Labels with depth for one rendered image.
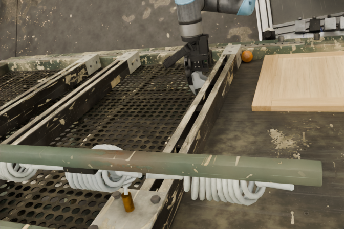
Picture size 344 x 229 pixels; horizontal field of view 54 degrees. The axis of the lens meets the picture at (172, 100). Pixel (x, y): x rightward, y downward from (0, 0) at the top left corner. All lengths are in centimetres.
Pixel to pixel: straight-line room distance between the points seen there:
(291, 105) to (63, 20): 251
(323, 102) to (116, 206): 68
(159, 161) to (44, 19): 303
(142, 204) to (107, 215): 6
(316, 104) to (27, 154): 79
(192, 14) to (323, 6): 135
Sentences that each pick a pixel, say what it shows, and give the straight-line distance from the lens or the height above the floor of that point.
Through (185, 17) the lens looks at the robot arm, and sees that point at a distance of 107.
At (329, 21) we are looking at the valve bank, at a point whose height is 76.
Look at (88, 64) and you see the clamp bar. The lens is 167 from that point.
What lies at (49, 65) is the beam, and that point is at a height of 89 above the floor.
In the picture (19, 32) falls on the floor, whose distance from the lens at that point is 353.
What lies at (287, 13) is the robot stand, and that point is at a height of 21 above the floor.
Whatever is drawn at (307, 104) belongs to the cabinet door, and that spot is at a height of 128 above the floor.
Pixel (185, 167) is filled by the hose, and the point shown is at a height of 194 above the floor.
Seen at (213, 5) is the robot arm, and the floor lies 132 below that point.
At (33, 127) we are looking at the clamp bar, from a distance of 112.
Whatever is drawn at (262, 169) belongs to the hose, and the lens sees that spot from 38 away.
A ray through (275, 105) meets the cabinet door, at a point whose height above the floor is 129.
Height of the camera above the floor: 232
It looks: 67 degrees down
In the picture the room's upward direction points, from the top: 65 degrees counter-clockwise
